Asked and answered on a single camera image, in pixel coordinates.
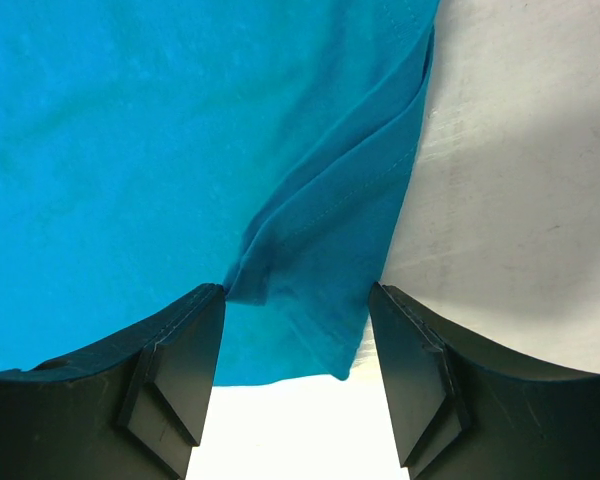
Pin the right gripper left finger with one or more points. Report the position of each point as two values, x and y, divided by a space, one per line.
129 406

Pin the blue t-shirt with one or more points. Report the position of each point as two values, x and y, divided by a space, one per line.
147 147

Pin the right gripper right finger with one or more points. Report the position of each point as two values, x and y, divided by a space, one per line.
465 407

